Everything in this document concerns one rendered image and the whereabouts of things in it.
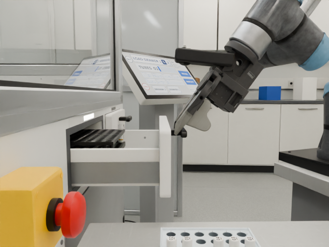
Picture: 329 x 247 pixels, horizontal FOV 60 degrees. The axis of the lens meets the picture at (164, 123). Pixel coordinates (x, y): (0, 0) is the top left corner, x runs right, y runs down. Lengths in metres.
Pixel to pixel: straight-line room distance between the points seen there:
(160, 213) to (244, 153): 2.20
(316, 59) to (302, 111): 3.12
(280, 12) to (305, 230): 0.39
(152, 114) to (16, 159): 1.19
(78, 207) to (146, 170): 0.22
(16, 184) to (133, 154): 0.24
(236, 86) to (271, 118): 3.11
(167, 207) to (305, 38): 1.24
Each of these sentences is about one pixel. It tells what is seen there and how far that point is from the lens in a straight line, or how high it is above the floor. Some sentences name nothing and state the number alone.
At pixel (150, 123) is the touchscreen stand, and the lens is 1.49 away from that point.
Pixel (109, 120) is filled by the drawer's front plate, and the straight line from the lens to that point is 0.76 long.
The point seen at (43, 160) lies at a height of 0.90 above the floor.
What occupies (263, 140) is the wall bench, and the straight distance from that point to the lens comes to 3.67.
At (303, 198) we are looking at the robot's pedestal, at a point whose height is 0.67.
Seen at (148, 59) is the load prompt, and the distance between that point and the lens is 1.51.
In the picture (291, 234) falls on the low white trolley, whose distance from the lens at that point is 0.53.
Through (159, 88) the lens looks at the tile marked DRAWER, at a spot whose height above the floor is 1.01.
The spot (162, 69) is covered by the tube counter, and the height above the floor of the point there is 1.11.
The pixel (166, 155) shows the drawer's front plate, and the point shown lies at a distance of 0.45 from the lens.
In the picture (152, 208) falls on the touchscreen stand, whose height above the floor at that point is 0.37.
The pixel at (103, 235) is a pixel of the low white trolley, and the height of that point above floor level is 0.76.
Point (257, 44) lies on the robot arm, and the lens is 0.58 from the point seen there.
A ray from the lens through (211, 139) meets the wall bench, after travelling 3.56.
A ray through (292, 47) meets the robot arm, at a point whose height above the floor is 1.08.
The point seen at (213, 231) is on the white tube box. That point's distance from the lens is 0.42.
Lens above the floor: 0.98
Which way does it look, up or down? 6 degrees down
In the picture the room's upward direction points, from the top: straight up
